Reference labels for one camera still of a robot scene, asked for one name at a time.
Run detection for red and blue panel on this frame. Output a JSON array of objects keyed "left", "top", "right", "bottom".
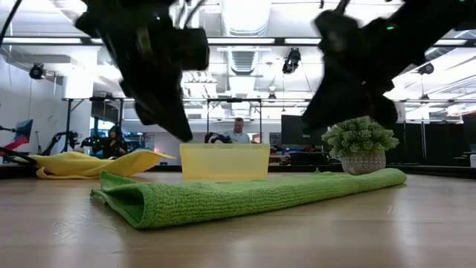
[{"left": 0, "top": 118, "right": 34, "bottom": 152}]

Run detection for long black hanging cable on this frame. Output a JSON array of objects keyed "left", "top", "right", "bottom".
[{"left": 0, "top": 0, "right": 24, "bottom": 48}]

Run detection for artificial plant in patterned pot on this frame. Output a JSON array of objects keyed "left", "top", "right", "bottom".
[{"left": 321, "top": 115, "right": 400, "bottom": 176}]

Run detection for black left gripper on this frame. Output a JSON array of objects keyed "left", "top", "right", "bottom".
[{"left": 74, "top": 3, "right": 210, "bottom": 142}]

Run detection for black ceiling spotlight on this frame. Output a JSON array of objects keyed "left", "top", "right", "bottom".
[
  {"left": 416, "top": 62, "right": 435, "bottom": 76},
  {"left": 281, "top": 47, "right": 302, "bottom": 75},
  {"left": 28, "top": 63, "right": 46, "bottom": 81}
]

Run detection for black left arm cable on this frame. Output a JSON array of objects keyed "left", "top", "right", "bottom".
[{"left": 177, "top": 0, "right": 206, "bottom": 29}]

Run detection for black partition panels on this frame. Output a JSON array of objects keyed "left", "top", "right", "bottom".
[{"left": 393, "top": 111, "right": 476, "bottom": 168}]

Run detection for yellow translucent plastic bin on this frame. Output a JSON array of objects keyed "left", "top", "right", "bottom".
[{"left": 179, "top": 143, "right": 271, "bottom": 182}]

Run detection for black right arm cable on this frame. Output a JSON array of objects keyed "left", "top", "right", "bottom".
[{"left": 332, "top": 0, "right": 353, "bottom": 16}]

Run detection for thick black cable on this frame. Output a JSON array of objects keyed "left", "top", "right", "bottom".
[{"left": 0, "top": 146, "right": 38, "bottom": 168}]

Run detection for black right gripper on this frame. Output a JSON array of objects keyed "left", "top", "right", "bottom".
[{"left": 303, "top": 9, "right": 421, "bottom": 131}]

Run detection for person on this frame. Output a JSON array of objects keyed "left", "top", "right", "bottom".
[
  {"left": 100, "top": 125, "right": 129, "bottom": 160},
  {"left": 222, "top": 117, "right": 252, "bottom": 145}
]

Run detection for yellow microfiber towel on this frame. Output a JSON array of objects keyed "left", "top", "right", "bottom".
[{"left": 14, "top": 150, "right": 176, "bottom": 180}]

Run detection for black monitor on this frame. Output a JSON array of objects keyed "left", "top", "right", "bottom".
[{"left": 280, "top": 114, "right": 312, "bottom": 147}]

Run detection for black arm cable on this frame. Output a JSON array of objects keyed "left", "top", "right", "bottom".
[
  {"left": 332, "top": 0, "right": 353, "bottom": 16},
  {"left": 177, "top": 0, "right": 206, "bottom": 29}
]

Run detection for green microfiber towel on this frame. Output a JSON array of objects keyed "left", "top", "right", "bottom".
[{"left": 90, "top": 167, "right": 408, "bottom": 230}]

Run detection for black gantry frame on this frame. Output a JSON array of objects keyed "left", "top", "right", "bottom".
[
  {"left": 206, "top": 98, "right": 263, "bottom": 144},
  {"left": 61, "top": 96, "right": 126, "bottom": 153}
]

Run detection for black aluminium table frame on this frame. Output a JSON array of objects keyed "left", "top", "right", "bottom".
[{"left": 0, "top": 162, "right": 476, "bottom": 179}]

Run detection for black overhead beam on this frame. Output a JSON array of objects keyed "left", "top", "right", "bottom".
[{"left": 0, "top": 35, "right": 476, "bottom": 48}]

